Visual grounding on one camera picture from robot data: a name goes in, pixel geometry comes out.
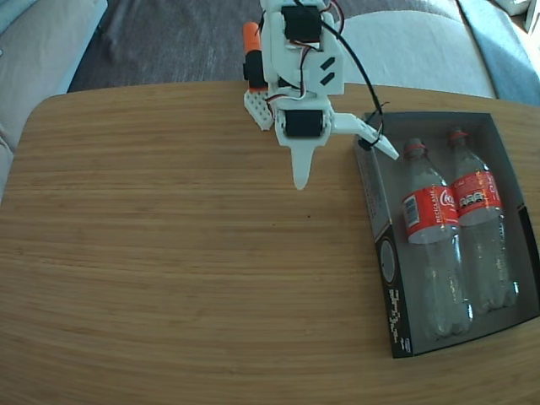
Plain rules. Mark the clear bottle red label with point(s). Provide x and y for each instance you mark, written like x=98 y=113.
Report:
x=430 y=211
x=481 y=198

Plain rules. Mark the grey cardboard box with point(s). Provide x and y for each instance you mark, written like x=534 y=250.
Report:
x=379 y=211

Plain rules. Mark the orange black clamp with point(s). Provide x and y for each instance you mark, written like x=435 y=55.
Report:
x=252 y=38

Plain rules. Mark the light grey sofa cushion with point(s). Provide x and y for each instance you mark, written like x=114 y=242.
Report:
x=422 y=55

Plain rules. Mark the dark grey rug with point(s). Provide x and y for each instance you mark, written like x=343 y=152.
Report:
x=169 y=42

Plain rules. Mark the blue grey cushion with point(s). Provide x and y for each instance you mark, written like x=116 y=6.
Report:
x=506 y=55

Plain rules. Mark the beige sofa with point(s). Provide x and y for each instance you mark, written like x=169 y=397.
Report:
x=38 y=76

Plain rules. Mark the light blue cushion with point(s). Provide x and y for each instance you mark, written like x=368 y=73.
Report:
x=10 y=12

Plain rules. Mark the white camera plate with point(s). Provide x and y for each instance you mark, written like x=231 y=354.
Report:
x=358 y=128

